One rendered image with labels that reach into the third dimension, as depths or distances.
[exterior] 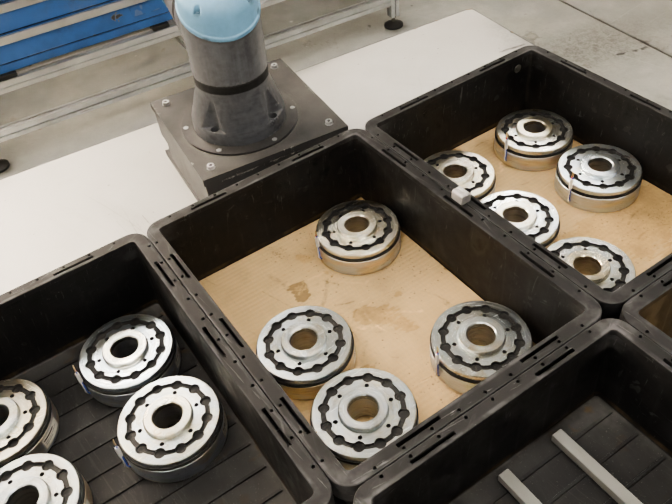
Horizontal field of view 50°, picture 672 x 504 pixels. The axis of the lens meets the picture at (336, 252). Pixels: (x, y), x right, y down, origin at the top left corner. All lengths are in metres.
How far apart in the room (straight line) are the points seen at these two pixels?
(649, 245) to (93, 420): 0.66
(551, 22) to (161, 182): 2.21
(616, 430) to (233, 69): 0.70
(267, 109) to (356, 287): 0.41
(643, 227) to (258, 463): 0.53
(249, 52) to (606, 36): 2.20
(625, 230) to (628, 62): 2.05
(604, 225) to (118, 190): 0.79
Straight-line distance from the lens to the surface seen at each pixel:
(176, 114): 1.24
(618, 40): 3.09
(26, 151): 2.88
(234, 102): 1.11
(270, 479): 0.72
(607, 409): 0.76
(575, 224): 0.93
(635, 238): 0.93
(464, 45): 1.56
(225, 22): 1.05
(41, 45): 2.67
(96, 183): 1.33
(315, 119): 1.18
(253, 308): 0.84
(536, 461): 0.72
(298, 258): 0.89
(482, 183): 0.93
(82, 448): 0.79
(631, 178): 0.97
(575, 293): 0.71
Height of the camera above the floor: 1.45
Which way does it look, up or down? 44 degrees down
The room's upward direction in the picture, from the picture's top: 8 degrees counter-clockwise
